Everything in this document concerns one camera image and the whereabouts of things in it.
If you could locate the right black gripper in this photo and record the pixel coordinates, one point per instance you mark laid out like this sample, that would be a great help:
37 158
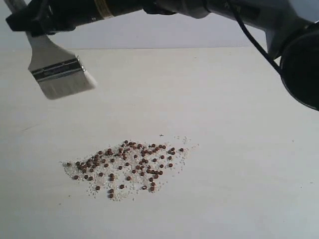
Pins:
48 17

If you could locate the white wooden paint brush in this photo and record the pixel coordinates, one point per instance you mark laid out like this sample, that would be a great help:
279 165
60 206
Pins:
58 72

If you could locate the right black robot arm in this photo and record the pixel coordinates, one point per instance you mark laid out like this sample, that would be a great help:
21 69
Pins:
285 32

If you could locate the pile of white grains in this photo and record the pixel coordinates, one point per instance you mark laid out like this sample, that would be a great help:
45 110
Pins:
124 171

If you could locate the scattered brown pellets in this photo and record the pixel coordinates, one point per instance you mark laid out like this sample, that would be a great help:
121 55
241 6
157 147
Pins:
124 161

